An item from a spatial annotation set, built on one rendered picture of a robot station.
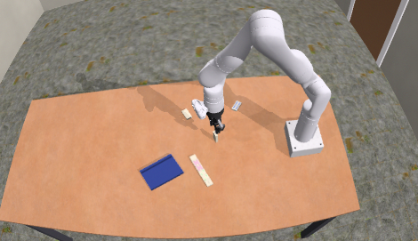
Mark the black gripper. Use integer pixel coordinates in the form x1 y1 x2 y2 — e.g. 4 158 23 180
206 108 225 134

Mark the dark blue book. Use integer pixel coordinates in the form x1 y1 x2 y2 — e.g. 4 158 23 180
140 154 184 191

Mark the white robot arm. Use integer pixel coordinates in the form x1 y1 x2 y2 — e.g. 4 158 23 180
191 10 331 143

